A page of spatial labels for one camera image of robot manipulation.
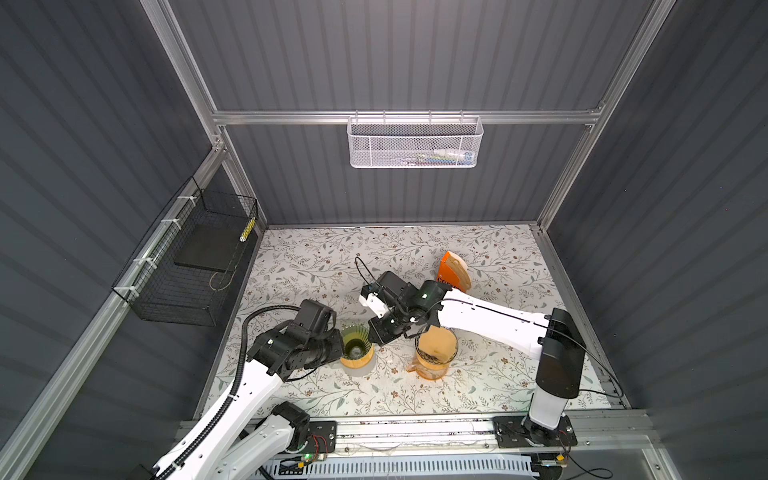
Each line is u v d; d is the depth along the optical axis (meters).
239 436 0.45
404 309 0.59
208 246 0.79
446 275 0.99
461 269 0.98
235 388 0.45
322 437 0.73
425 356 0.72
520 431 0.72
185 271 0.73
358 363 0.77
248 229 0.83
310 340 0.55
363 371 0.84
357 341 0.79
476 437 0.75
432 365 0.75
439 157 0.92
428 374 0.83
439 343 0.76
